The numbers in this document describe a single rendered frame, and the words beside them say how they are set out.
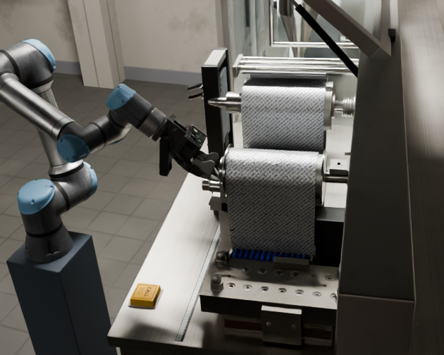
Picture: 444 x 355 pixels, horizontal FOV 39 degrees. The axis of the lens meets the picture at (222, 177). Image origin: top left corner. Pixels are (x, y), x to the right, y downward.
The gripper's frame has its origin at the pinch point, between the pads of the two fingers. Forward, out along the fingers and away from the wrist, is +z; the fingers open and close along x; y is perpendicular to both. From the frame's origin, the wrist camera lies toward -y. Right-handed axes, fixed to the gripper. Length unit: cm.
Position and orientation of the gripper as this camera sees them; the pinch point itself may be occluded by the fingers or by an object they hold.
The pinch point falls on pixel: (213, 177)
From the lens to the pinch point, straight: 170.0
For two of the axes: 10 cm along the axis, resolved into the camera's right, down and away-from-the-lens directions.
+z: 7.8, 6.0, 1.7
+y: 5.8, -6.1, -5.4
